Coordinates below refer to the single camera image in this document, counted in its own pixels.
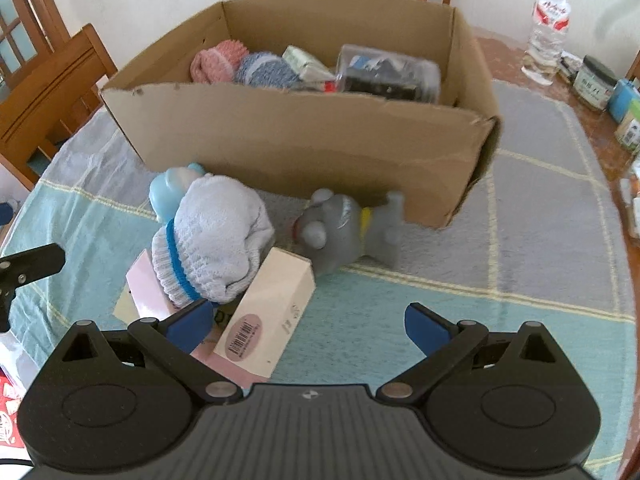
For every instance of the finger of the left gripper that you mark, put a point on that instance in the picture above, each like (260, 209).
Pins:
(31, 265)

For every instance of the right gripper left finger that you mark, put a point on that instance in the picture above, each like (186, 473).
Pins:
(169, 344)

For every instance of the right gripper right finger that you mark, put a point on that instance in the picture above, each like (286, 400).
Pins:
(447, 347)

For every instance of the light blue toy figure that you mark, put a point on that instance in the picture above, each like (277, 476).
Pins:
(168, 188)

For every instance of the clear jar black clips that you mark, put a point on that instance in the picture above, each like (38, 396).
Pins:
(388, 74)

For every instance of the green white tissue pack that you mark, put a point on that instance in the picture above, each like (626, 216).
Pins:
(306, 66)

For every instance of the pink flat box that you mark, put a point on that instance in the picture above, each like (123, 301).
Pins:
(143, 297)

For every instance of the beige cardboard product box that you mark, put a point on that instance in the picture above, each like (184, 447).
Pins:
(252, 344)

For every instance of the checked grey green tablecloth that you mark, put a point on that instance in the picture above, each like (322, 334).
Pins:
(538, 238)

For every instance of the grey elephant toy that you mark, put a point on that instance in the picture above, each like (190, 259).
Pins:
(335, 231)

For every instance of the wooden chair at left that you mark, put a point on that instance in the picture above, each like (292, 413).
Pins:
(58, 96)

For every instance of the brown cardboard box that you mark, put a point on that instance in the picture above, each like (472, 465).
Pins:
(293, 142)

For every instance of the wooden glass door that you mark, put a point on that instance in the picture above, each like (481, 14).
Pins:
(31, 30)

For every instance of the green lid small bottle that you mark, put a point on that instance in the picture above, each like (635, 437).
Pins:
(627, 133)

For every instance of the pink rolled sock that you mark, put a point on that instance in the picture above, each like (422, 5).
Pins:
(219, 63)

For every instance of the blue grey rolled sock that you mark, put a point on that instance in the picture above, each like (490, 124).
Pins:
(265, 70)

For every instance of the wooden dining table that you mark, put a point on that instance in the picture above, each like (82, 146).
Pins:
(503, 56)

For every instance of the blue container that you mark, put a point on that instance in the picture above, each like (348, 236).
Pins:
(623, 94)

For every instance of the dark lid glass jar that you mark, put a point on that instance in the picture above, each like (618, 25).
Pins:
(594, 83)

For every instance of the clear plastic water bottle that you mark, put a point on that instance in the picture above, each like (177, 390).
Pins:
(550, 21)

